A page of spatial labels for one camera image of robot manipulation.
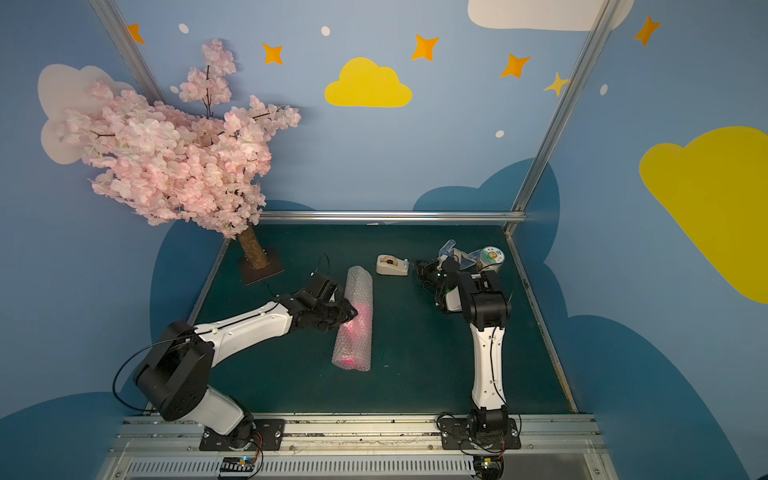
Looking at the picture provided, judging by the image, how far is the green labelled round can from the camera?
1.03m

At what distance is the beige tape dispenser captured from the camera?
1085 mm

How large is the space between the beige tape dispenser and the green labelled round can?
0.90ft
